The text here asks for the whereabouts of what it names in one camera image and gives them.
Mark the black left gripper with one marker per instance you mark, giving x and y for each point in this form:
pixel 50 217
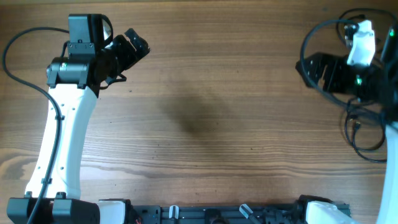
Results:
pixel 130 56

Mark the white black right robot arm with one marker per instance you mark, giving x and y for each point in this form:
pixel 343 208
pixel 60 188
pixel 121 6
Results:
pixel 370 126

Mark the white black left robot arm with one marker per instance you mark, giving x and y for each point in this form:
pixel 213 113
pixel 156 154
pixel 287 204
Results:
pixel 92 59

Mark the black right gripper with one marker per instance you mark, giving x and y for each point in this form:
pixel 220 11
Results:
pixel 336 67

